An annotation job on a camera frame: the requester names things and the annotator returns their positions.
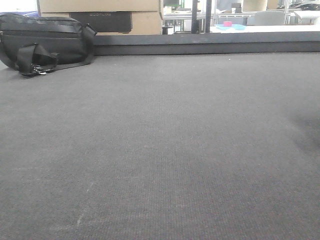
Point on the black fabric shoulder bag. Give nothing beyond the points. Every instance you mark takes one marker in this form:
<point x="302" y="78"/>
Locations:
<point x="36" y="46"/>

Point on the pink block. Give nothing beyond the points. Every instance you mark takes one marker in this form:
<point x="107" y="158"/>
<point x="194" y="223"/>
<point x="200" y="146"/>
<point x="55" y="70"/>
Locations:
<point x="227" y="24"/>

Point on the light blue tray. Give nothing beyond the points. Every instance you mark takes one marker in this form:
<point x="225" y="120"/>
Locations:
<point x="237" y="27"/>

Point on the lower cardboard box black label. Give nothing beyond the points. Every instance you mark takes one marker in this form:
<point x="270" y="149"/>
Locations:
<point x="119" y="23"/>

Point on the black vertical pole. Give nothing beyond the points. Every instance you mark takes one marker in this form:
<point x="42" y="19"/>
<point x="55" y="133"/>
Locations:
<point x="208" y="15"/>

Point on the upper cardboard box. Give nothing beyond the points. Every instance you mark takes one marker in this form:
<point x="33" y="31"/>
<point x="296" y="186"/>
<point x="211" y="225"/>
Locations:
<point x="63" y="6"/>

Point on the dark grey raised ledge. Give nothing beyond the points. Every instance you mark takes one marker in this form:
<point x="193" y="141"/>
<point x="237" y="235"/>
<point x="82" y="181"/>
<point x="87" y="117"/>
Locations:
<point x="207" y="43"/>

